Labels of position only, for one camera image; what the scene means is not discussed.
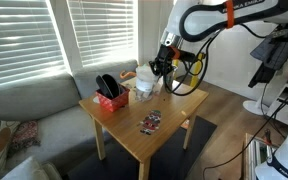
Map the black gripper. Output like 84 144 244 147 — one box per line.
149 44 179 81

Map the clear plastic cup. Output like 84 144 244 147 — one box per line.
134 64 162 102

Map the white second robot base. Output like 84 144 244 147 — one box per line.
254 103 288 180

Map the yellow metal stand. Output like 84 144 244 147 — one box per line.
172 52 206 88

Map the black round plate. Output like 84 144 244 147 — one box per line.
95 74 115 100
101 73 122 99

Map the colourful flat figure toy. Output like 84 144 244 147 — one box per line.
139 109 163 136

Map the red woven basket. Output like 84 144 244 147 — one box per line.
95 84 131 113

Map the wooden side table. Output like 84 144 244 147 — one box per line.
78 76 210 180

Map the narrow white window blind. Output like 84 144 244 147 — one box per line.
67 0 135 68

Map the dark blue rug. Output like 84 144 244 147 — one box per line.
67 114 218 180

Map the white round stand base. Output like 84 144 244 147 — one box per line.
242 75 285 117

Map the dark hanging jacket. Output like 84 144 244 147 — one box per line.
248 23 288 89

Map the grey sofa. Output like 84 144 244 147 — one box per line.
0 59 140 180

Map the wide white window blind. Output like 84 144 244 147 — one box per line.
0 0 67 89

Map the red patterned cushion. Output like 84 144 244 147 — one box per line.
8 120 42 156

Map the cream plain cushion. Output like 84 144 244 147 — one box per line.
2 156 63 180

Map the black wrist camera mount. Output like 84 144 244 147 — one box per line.
169 46 199 64

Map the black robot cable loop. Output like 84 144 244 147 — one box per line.
163 28 222 98

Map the orange strap on arm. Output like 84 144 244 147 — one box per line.
225 0 235 30

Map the black floor cable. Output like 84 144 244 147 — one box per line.
202 83 288 180

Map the wooden board frame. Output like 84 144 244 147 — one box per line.
242 132 280 180

